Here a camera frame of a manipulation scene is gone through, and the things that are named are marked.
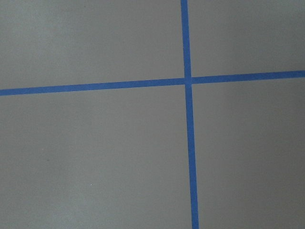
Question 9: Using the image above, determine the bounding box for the blue tape line lengthwise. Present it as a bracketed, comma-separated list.
[181, 0, 199, 229]

